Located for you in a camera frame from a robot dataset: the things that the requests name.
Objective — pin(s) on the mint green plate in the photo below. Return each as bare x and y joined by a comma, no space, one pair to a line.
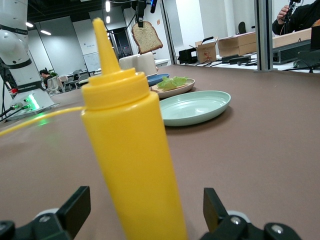
195,107

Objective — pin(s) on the blue plate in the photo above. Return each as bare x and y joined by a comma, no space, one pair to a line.
156,79

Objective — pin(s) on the white wall whiteboard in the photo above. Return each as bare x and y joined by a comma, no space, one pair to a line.
92,62

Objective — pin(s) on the open cardboard box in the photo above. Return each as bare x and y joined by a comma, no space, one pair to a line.
206,51

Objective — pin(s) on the white toaster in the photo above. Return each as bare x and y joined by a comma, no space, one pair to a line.
140,63

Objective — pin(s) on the yellow squeeze bottle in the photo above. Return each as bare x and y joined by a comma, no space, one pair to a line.
130,150

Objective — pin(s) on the black office chair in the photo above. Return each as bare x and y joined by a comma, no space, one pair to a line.
241,27

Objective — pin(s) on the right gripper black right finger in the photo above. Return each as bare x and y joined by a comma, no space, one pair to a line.
225,227

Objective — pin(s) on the green lettuce leaf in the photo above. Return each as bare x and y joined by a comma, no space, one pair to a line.
172,82

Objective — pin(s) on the long black rack unit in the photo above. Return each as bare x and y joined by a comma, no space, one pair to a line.
290,52

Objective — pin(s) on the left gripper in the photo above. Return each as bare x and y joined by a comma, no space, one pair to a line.
141,7

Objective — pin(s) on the seated person in black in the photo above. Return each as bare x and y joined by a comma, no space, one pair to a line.
46,76

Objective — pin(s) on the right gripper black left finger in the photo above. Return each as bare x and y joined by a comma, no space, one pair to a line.
65,220

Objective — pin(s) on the white office chair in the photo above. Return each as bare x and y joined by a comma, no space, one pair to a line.
53,85

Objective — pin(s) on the beige plate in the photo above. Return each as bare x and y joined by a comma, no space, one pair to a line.
175,93

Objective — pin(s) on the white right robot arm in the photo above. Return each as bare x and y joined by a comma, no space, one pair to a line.
12,50

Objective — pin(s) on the operator bare hand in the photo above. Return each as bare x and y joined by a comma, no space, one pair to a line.
283,13

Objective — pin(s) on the black boxy case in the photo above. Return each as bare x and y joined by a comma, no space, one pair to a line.
187,56

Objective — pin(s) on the long cardboard box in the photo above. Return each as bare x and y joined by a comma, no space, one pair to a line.
292,38

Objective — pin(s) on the black power adapter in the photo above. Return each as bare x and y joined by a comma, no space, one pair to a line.
236,59

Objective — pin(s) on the black handheld control device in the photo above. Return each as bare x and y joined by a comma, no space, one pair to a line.
290,12

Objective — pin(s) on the flat cardboard box stack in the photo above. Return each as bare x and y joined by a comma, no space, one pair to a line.
237,45

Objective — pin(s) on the operator black sleeved arm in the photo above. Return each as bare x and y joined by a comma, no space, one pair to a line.
302,17

